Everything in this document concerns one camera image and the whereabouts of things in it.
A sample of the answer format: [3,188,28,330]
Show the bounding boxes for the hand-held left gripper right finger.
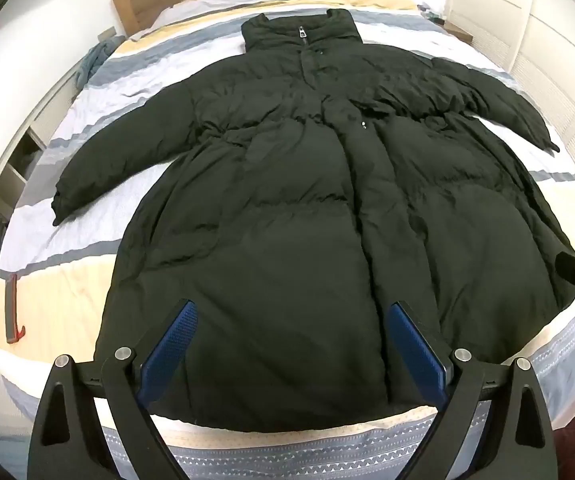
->
[387,301,558,480]

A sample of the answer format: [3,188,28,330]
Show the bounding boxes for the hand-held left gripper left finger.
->
[26,299,201,480]

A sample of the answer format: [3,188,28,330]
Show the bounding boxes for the black puffer coat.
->
[52,9,575,433]

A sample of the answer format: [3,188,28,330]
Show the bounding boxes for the red hooked tool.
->
[6,274,29,345]

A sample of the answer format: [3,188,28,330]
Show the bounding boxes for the white open shelf unit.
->
[0,67,81,261]

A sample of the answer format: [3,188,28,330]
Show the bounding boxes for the striped bed blanket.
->
[0,0,575,480]

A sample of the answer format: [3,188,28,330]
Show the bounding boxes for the grey-blue crumpled cloth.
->
[76,35,126,86]

